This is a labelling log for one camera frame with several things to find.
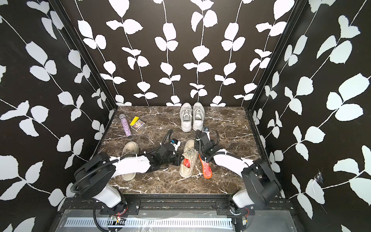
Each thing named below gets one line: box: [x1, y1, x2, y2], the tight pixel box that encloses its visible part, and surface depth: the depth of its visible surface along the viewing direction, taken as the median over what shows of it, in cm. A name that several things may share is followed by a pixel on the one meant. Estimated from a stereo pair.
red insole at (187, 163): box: [183, 158, 191, 169], surface depth 88 cm
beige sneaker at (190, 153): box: [179, 139, 199, 178], surface depth 89 cm
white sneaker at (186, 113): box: [179, 102, 193, 133], surface depth 106 cm
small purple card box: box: [130, 119, 146, 132], surface depth 109 cm
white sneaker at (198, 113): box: [192, 101, 205, 131], surface depth 106 cm
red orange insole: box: [198, 154, 213, 179], surface depth 88 cm
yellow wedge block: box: [129, 116, 140, 127], surface depth 113 cm
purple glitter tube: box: [118, 113, 132, 139], surface depth 106 cm
